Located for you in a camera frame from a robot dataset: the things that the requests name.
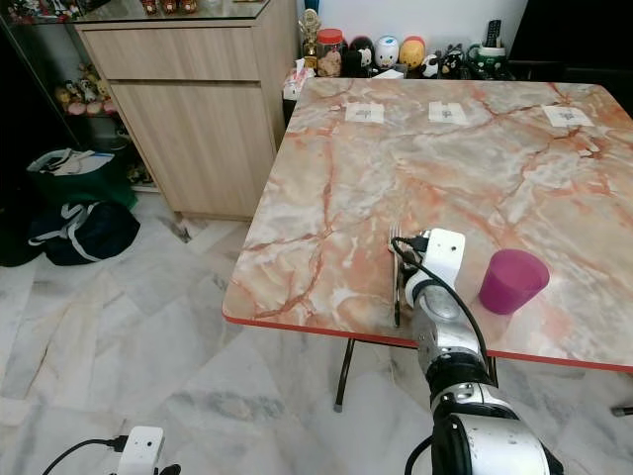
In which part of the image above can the silver metal fork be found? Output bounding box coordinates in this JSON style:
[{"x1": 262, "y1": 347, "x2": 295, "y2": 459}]
[{"x1": 389, "y1": 225, "x2": 407, "y2": 330}]

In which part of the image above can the purple plastic cup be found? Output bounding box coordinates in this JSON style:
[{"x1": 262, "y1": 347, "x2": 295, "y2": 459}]
[{"x1": 478, "y1": 248, "x2": 551, "y2": 316}]

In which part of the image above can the white paper marker card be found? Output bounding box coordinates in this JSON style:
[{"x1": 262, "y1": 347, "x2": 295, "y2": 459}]
[
  {"x1": 344, "y1": 102, "x2": 386, "y2": 125},
  {"x1": 542, "y1": 105, "x2": 595, "y2": 129},
  {"x1": 428, "y1": 102, "x2": 470, "y2": 125}
]

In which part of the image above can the black metal table leg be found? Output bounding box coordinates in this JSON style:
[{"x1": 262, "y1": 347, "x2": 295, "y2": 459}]
[{"x1": 333, "y1": 335, "x2": 418, "y2": 413}]

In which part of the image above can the small panda figure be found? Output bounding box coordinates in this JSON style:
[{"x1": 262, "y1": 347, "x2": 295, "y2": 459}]
[{"x1": 420, "y1": 52, "x2": 443, "y2": 79}]

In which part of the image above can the yellow egg-shaped figure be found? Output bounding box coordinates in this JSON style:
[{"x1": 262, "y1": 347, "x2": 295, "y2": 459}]
[{"x1": 400, "y1": 36, "x2": 427, "y2": 71}]

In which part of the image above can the white egg-shaped figure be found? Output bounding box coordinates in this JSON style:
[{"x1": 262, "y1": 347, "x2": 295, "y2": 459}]
[{"x1": 374, "y1": 36, "x2": 402, "y2": 71}]

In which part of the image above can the green mug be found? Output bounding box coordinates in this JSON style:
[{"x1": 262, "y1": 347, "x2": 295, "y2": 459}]
[{"x1": 467, "y1": 44, "x2": 511, "y2": 79}]

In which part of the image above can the black egg-shaped figure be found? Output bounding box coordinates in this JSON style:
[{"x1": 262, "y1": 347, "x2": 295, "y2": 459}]
[{"x1": 345, "y1": 37, "x2": 375, "y2": 77}]

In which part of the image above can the white tissue pack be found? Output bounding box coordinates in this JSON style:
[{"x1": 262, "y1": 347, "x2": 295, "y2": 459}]
[{"x1": 281, "y1": 58, "x2": 317, "y2": 101}]

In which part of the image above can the red-lidded snack jar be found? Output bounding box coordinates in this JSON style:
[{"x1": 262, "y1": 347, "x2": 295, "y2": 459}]
[{"x1": 315, "y1": 29, "x2": 346, "y2": 79}]

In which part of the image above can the small gold trophy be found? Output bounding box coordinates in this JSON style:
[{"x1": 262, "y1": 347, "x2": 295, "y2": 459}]
[{"x1": 299, "y1": 8, "x2": 321, "y2": 60}]

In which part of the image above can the dark blue bag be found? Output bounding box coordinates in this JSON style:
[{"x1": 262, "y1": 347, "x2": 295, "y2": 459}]
[{"x1": 28, "y1": 200, "x2": 142, "y2": 267}]

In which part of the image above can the light wooden cabinet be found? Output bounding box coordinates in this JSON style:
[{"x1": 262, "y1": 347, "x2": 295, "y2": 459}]
[{"x1": 74, "y1": 0, "x2": 299, "y2": 221}]

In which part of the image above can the black television screen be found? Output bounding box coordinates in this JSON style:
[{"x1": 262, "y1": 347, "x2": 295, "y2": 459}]
[{"x1": 508, "y1": 0, "x2": 633, "y2": 82}]

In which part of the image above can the green fabric bag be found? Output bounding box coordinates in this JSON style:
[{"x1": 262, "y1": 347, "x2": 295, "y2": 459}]
[{"x1": 27, "y1": 147, "x2": 138, "y2": 212}]

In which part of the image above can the dark glass display shelf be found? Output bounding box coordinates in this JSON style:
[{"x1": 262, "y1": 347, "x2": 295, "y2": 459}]
[{"x1": 0, "y1": 0, "x2": 151, "y2": 189}]

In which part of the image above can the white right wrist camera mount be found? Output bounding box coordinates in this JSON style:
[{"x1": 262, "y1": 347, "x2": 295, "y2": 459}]
[{"x1": 422, "y1": 229, "x2": 467, "y2": 284}]

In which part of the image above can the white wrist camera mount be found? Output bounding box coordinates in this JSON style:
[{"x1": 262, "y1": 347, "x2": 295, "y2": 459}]
[
  {"x1": 422, "y1": 229, "x2": 467, "y2": 284},
  {"x1": 119, "y1": 427, "x2": 165, "y2": 475}
]

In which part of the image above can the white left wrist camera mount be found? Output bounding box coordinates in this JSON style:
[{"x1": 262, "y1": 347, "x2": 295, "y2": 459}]
[{"x1": 119, "y1": 427, "x2": 165, "y2": 475}]

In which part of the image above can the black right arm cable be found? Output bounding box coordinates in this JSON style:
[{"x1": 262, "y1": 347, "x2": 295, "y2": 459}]
[{"x1": 391, "y1": 237, "x2": 489, "y2": 359}]

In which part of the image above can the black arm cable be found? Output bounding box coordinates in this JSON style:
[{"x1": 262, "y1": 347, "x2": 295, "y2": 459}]
[
  {"x1": 49, "y1": 437, "x2": 130, "y2": 475},
  {"x1": 391, "y1": 237, "x2": 489, "y2": 359}
]

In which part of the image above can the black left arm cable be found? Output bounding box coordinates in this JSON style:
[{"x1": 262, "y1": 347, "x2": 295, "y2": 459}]
[{"x1": 49, "y1": 437, "x2": 130, "y2": 475}]

